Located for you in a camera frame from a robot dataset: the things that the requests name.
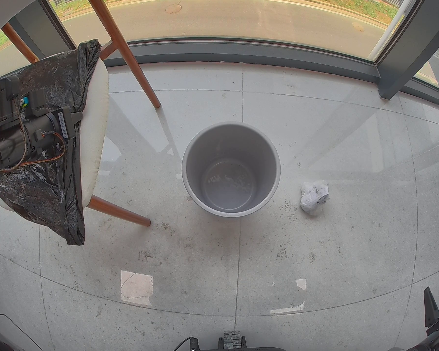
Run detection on grey trash bin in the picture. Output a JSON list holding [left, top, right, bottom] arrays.
[[182, 122, 281, 218]]

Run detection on white paper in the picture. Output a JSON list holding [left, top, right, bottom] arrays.
[[300, 180, 330, 216]]

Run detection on black plastic bag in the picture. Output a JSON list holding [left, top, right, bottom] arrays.
[[0, 39, 101, 246]]

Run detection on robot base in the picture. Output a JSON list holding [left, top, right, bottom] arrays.
[[201, 329, 287, 351]]

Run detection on white cushioned wooden chair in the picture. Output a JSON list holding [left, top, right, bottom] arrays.
[[0, 0, 161, 227]]

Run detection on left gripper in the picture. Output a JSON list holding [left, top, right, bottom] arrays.
[[0, 106, 84, 169]]

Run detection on black cable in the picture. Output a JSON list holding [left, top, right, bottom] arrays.
[[173, 337, 199, 351], [0, 313, 34, 351]]

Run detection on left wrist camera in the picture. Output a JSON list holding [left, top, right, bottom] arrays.
[[22, 89, 47, 118]]

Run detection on window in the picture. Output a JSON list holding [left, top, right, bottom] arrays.
[[0, 0, 439, 110]]

